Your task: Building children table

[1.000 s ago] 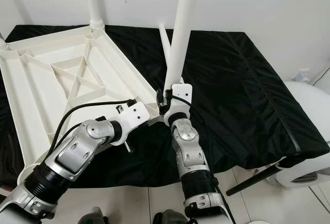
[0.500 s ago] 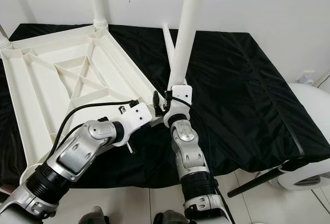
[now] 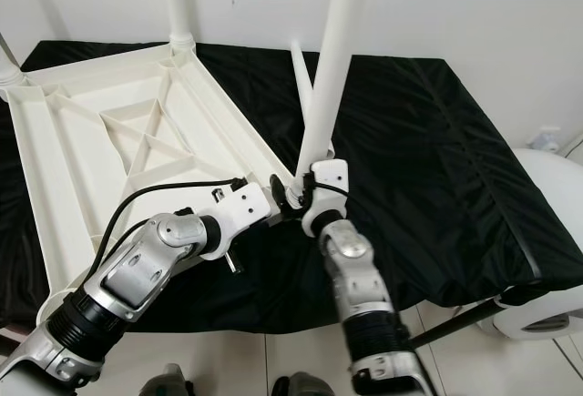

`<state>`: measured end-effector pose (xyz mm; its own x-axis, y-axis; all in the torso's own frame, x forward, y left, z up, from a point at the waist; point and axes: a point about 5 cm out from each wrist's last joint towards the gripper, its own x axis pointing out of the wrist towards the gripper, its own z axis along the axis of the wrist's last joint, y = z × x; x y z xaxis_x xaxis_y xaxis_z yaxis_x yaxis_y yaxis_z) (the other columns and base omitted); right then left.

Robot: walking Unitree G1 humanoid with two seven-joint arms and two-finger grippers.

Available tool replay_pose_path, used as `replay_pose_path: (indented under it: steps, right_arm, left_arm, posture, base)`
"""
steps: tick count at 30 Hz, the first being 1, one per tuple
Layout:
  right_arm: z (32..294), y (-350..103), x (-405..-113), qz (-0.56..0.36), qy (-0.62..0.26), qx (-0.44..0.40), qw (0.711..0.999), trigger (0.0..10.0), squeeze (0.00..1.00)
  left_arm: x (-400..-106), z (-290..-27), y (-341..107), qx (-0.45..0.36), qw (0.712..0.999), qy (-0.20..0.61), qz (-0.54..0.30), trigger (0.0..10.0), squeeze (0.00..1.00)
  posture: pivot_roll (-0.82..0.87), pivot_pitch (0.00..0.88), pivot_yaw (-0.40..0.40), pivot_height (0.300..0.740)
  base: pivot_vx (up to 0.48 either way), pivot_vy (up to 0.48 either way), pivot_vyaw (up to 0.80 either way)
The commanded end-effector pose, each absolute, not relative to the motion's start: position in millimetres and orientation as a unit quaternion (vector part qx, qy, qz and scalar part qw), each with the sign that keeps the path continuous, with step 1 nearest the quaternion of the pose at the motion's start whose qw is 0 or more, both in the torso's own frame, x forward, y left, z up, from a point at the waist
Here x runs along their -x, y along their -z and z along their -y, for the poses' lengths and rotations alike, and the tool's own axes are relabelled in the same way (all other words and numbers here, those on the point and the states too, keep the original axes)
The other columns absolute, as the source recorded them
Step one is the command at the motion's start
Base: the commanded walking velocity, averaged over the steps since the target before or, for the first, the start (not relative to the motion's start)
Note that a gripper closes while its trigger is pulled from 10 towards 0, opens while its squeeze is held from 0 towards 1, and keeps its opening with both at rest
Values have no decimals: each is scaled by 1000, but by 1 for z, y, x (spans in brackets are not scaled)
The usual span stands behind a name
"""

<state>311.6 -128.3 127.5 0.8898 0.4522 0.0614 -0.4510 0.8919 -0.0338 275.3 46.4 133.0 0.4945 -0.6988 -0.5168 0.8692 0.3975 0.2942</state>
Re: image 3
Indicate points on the grey robot right leg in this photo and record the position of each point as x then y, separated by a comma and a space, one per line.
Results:
301, 386

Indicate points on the grey robot left leg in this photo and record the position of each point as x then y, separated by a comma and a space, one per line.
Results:
168, 384

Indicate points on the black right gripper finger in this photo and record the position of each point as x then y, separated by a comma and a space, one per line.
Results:
280, 190

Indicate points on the white rounded appliance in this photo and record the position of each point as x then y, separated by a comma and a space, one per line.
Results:
551, 187

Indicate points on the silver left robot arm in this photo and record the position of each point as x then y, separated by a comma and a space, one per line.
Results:
137, 269

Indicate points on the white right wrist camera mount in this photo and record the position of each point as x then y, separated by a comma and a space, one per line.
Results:
331, 173

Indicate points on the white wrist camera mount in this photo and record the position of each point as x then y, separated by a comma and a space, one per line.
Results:
331, 173
241, 205

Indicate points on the black metal table leg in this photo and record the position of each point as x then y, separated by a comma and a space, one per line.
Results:
455, 323

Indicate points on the grey robot leg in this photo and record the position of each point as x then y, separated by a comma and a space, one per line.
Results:
168, 384
301, 386

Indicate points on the black tablecloth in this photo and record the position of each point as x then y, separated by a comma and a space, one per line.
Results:
446, 196

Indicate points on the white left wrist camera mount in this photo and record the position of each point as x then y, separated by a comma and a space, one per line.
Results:
241, 205

